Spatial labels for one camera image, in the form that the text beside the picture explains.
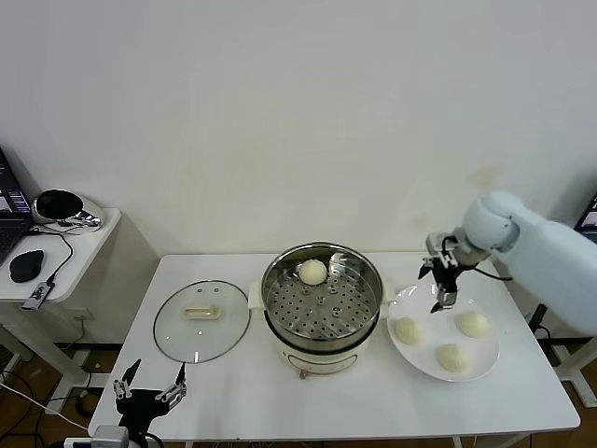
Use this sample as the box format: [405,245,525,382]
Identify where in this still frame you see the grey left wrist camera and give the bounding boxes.
[63,425,130,448]

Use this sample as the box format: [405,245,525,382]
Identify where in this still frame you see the round white plate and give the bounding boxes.
[385,283,502,384]

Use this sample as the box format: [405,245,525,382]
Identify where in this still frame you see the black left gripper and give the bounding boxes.
[113,357,190,433]

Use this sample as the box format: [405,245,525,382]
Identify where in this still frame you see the cream electric cooking pot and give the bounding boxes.
[248,274,396,380]

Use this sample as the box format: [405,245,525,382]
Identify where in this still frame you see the silver usb hub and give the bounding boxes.
[22,281,53,312]

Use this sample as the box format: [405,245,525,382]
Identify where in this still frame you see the thin black usb cable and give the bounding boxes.
[25,227,76,286]

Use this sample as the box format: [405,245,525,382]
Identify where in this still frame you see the black floor cable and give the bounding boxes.
[0,358,94,448]

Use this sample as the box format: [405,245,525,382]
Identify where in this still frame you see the white power strip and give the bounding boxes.
[69,347,94,374]

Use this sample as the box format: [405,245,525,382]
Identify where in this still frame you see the black computer mouse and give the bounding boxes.
[9,249,47,284]

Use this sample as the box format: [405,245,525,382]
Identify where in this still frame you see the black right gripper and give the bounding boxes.
[418,255,467,315]

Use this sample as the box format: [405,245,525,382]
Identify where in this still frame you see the perforated steel steamer basket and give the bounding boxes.
[260,242,384,349]

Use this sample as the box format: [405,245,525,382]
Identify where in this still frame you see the round brown floor object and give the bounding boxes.
[76,394,99,419]

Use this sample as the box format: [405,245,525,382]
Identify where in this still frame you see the white and black cable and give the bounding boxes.
[529,302,561,365]

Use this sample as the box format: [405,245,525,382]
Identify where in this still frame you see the black open laptop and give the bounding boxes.
[576,193,597,232]
[0,145,36,265]

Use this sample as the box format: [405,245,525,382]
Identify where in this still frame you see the round glass pot lid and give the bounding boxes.
[153,278,253,365]

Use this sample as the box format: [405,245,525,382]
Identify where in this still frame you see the white floor cable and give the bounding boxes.
[0,382,90,431]

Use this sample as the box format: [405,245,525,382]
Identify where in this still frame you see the white steamed baozi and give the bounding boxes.
[436,343,470,374]
[455,312,491,340]
[394,316,424,346]
[298,259,327,286]

